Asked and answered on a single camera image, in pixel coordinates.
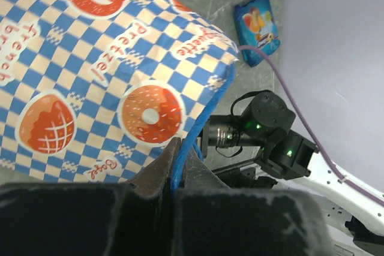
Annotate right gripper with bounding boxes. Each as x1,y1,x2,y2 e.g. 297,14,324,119
175,115,334,255

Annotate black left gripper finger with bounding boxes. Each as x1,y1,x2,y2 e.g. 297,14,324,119
1,138,181,255

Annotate checkered paper bag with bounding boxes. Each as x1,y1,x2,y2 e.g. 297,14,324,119
1,0,238,183

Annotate blue snack packet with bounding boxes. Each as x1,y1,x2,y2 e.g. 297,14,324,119
234,0,280,56

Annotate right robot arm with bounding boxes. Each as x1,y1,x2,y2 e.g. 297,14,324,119
172,90,383,255

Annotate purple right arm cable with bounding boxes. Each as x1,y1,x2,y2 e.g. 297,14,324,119
238,44,384,207

